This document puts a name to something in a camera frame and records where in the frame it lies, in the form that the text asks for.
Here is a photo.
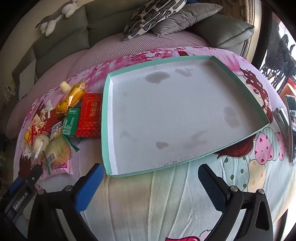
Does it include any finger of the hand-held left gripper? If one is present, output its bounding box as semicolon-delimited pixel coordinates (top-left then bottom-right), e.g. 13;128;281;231
24;164;43;184
8;177;26;194

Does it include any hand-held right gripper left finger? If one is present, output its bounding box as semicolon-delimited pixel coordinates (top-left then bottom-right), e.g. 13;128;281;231
24;163;105;241

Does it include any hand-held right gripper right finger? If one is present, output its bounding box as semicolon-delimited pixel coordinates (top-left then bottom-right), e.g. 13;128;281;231
198;163;274;241

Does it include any clear green-edged cake packet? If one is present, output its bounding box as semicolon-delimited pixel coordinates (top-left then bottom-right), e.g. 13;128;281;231
43;136;80;166

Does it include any orange cream cake roll packet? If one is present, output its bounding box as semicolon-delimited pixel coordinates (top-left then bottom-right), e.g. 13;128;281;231
24;115;47;145

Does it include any narrow red snack packet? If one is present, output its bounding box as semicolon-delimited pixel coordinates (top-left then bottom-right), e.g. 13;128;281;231
43;109;63;132

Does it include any green snack packet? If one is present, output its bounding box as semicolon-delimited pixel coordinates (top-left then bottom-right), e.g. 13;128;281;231
61;107;81;137

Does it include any teal shallow cardboard box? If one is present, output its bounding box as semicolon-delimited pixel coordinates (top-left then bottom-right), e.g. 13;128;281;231
101;56;271;178

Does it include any yellow snack packet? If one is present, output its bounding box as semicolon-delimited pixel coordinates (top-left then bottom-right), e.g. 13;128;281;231
56;81;86;114

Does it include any pink snack packet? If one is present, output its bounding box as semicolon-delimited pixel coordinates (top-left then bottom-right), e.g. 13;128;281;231
40;160;73;180

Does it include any printed cartoon blanket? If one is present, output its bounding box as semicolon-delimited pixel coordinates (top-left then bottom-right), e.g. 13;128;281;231
14;46;296;241

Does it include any white snack packet orange print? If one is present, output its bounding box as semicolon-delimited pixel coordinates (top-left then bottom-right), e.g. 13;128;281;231
50;120;64;139

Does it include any large red snack packet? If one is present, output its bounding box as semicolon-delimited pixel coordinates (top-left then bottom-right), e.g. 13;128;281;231
75;93;102;139

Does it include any light grey cushion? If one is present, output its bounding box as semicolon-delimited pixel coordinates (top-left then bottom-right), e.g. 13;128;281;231
18;61;36;100

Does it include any silver metal device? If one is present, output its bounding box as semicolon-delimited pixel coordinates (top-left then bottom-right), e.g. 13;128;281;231
272;107;289;145

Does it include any black smartphone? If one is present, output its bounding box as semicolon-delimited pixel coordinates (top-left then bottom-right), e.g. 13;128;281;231
285;95;296;163

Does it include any orange object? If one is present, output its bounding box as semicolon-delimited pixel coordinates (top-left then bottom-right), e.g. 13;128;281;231
279;83;296;100

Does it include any black metal rack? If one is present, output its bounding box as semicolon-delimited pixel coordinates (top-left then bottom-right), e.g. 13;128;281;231
259;35;296;93

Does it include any grey white plush toy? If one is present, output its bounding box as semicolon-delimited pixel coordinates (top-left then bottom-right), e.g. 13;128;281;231
35;0;80;37

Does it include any grey sofa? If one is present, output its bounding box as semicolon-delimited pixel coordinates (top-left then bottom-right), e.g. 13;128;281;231
6;0;256;139

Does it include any grey pillow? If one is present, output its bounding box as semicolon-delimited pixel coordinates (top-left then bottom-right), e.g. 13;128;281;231
151;3;223;36

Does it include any black white patterned pillow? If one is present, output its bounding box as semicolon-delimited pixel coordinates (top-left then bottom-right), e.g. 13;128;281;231
122;0;187;42

